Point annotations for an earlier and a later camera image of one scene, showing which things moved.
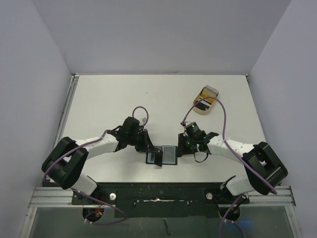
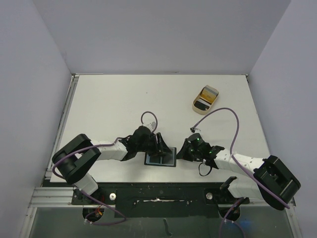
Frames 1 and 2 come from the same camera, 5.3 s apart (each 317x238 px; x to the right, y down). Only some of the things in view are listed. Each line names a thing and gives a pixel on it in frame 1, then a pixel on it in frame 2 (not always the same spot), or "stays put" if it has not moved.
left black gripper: [146, 145] to [158, 145]
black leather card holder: [162, 155] stays put
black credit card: [169, 154] stays put
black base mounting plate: [161, 200] stays put
